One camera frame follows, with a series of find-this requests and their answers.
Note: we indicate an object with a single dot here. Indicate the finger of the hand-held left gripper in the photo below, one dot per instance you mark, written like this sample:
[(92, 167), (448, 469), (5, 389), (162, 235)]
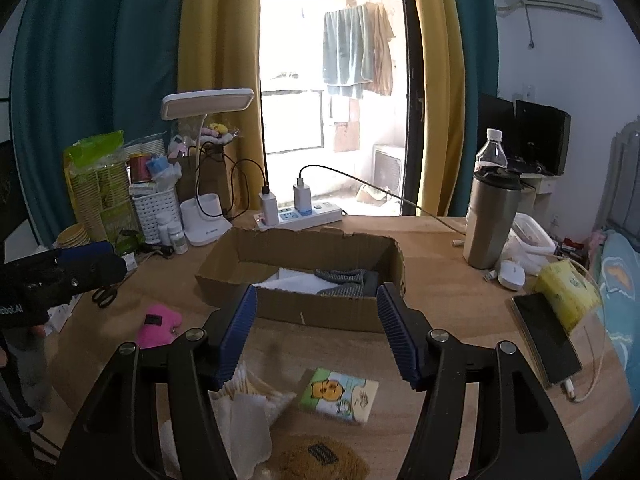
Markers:
[(85, 251), (100, 272)]

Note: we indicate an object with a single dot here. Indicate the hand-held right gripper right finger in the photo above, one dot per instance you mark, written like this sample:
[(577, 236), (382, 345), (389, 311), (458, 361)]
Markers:
[(400, 335)]

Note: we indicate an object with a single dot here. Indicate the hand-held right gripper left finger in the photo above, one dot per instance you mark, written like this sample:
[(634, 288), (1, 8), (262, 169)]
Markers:
[(237, 335)]

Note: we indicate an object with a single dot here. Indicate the cardboard box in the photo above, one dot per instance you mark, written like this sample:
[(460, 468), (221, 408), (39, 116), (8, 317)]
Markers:
[(310, 310)]

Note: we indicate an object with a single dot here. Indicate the pink plush heart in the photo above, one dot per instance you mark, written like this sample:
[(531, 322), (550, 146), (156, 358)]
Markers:
[(160, 336)]

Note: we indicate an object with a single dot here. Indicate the cartoon print tissue pack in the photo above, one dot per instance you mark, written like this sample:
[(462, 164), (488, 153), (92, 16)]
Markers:
[(340, 395)]

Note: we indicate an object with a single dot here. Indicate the white cloth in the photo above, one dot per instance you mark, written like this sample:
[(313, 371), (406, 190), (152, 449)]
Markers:
[(245, 430)]

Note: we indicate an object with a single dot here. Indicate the brown plush toy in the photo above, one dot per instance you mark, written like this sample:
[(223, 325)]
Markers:
[(325, 460)]

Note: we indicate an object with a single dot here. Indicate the person's left hand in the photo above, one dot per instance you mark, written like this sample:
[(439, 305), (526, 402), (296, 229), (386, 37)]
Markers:
[(37, 330)]

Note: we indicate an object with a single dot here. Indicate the stack of loose paper cups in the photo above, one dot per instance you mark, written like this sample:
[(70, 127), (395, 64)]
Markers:
[(72, 236)]

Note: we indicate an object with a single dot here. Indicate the black scissors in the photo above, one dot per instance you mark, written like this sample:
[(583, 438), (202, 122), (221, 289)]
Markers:
[(104, 296)]

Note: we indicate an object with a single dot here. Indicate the black utility tool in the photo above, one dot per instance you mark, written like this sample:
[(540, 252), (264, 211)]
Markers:
[(152, 250)]

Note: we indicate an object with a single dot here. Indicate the green pack of paper cups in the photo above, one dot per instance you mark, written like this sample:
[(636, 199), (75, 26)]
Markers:
[(97, 190)]

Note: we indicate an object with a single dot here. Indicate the white paper sheet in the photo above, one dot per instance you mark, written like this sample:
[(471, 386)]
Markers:
[(290, 282)]

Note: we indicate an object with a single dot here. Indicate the white pill bottle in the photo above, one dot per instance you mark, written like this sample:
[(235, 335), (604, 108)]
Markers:
[(178, 240), (164, 230)]

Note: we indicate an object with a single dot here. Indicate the grey knit socks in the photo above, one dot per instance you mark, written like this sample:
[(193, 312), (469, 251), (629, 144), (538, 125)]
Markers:
[(345, 280)]

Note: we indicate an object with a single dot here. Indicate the white plastic basket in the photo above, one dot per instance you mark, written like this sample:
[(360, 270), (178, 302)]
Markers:
[(155, 215)]

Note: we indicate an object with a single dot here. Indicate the grey striped pants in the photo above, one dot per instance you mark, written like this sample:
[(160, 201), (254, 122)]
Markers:
[(22, 385)]

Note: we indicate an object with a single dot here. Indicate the red and gold can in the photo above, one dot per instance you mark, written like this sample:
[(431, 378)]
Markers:
[(140, 167)]

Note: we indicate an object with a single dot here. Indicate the white computer mouse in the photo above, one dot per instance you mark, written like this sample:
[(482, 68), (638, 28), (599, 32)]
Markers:
[(512, 275)]

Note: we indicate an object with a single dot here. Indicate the brown paper bag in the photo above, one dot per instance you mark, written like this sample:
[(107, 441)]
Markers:
[(210, 180)]

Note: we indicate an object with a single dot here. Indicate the white power strip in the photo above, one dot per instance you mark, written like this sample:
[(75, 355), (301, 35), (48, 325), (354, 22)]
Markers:
[(320, 214)]

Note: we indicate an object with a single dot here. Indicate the steel tumbler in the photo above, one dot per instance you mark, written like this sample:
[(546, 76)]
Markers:
[(490, 220)]

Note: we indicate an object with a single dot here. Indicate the black smartphone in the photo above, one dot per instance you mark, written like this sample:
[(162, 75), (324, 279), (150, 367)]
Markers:
[(547, 340)]

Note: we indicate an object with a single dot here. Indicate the white and blue charger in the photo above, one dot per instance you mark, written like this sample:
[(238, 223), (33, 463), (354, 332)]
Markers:
[(301, 200)]

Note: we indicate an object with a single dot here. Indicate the white plastic container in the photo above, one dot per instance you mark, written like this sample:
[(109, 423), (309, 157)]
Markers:
[(532, 235)]

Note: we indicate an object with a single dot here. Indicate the teal curtain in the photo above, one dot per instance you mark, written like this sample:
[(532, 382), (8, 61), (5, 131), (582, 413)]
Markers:
[(475, 60), (100, 85)]

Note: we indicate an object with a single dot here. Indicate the outdoor air conditioner unit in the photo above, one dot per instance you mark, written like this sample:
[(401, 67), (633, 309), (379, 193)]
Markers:
[(387, 167)]

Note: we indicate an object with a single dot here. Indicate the yellow tissue pack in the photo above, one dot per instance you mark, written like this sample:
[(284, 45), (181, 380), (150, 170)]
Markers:
[(570, 290)]

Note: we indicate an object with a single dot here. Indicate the small plush toys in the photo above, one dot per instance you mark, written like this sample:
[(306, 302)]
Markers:
[(220, 131)]

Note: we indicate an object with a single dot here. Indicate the white desk lamp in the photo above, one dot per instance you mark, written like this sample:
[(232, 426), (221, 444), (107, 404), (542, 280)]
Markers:
[(207, 102)]

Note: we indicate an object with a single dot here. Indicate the white cabinet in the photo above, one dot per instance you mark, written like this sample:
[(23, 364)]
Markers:
[(542, 190)]

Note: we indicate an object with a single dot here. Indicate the clear water bottle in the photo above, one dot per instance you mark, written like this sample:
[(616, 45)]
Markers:
[(491, 152)]

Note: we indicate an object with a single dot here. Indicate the blue printed blanket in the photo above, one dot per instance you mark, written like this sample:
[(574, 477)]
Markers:
[(622, 285)]

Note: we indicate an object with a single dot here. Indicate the yellow curtain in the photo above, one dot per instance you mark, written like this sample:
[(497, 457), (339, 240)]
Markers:
[(220, 50), (435, 85)]

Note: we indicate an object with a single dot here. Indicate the black monitor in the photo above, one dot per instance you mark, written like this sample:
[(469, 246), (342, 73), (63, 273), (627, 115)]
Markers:
[(545, 135)]

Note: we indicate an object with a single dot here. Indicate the hanging tan shirt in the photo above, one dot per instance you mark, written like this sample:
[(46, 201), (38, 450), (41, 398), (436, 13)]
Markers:
[(382, 50)]

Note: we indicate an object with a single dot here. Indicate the hanging green towel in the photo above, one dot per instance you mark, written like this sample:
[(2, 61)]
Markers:
[(345, 50)]

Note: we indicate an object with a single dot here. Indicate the white air conditioner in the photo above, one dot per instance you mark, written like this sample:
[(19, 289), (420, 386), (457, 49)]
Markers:
[(555, 2)]

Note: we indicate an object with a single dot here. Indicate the wall socket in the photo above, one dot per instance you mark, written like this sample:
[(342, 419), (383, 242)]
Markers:
[(525, 92)]

